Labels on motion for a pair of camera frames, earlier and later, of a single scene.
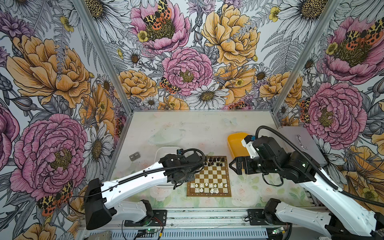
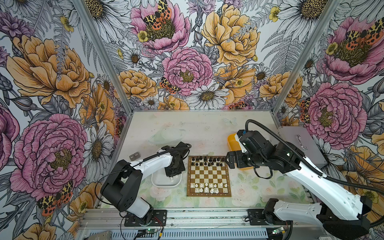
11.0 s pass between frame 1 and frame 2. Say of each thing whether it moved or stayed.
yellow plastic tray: stayed
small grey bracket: stayed
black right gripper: moved
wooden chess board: stayed
